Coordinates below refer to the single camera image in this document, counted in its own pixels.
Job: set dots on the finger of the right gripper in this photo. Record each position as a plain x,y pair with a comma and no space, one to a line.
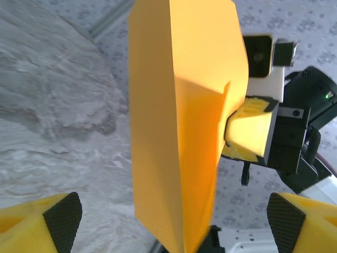
247,131

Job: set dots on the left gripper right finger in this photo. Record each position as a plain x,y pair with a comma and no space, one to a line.
310,229

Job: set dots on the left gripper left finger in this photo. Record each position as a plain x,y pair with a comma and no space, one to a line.
26,229

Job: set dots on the yellow paper sheet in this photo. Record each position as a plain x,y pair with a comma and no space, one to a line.
171,118

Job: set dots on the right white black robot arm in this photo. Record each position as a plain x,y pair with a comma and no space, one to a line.
323,188

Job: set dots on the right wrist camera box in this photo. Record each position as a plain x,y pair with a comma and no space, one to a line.
259,58

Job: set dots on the aluminium frame corner post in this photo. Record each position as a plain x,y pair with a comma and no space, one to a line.
110,19

